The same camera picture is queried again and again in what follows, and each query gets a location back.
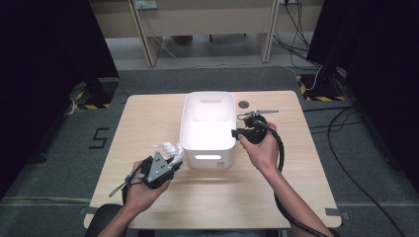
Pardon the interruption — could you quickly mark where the black chair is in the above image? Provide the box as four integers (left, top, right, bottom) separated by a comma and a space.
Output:
84, 202, 125, 237

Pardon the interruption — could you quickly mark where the wall power outlet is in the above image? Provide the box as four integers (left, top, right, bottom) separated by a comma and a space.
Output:
133, 0, 158, 10

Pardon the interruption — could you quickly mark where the short black floor cable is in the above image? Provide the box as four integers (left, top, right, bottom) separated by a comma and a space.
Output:
301, 104, 357, 113

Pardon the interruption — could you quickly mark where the long black floor cable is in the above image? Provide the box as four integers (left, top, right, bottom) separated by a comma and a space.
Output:
326, 105, 407, 237

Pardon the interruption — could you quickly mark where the black cable bundle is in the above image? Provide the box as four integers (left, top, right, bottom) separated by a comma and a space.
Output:
273, 0, 322, 68

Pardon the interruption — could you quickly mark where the stand base with hazard tape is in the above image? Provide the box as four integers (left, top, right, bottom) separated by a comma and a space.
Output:
70, 77, 120, 112
295, 65, 347, 103

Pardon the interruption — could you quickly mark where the person's right hand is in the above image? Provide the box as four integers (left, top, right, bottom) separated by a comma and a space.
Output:
237, 123, 281, 176

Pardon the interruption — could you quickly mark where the black curtain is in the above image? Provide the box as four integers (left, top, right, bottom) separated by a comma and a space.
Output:
305, 0, 419, 196
0, 0, 121, 198

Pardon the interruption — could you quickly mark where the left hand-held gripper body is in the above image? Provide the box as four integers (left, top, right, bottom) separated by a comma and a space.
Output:
109, 151, 176, 198

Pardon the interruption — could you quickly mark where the person's left hand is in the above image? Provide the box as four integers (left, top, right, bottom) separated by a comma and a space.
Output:
124, 160, 172, 213

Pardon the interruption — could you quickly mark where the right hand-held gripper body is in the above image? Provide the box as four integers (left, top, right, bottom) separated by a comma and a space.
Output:
237, 110, 280, 145

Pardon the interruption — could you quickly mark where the brown box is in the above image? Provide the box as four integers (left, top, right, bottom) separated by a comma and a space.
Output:
171, 35, 194, 45

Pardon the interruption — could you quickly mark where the white plastic bin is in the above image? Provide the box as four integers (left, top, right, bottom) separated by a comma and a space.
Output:
179, 91, 238, 170

